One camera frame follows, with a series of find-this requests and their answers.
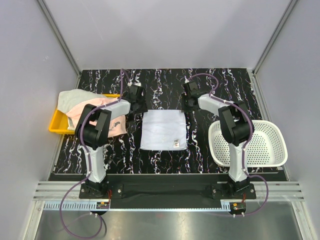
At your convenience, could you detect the left aluminium frame post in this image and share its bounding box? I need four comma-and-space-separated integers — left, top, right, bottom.
35, 0, 82, 76

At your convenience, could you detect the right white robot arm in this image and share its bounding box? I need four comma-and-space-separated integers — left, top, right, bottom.
181, 81, 254, 199

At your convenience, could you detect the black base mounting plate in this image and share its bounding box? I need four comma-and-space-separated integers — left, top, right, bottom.
79, 174, 257, 210

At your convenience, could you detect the yellow plastic tray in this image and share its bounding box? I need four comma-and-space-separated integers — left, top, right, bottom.
49, 94, 120, 135

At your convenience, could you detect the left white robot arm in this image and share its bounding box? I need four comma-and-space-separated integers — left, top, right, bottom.
75, 85, 148, 198

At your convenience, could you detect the slotted cable duct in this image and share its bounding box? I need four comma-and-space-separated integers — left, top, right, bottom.
44, 201, 110, 211

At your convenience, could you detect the light blue towel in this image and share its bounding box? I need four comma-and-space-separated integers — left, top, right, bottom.
140, 109, 187, 151

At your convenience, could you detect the pink towel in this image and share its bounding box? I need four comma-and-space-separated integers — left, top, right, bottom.
66, 97, 127, 138

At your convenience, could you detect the cream white towel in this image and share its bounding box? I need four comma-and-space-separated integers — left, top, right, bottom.
57, 89, 106, 114

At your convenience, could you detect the white perforated plastic basket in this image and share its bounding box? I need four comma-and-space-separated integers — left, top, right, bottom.
208, 120, 288, 168

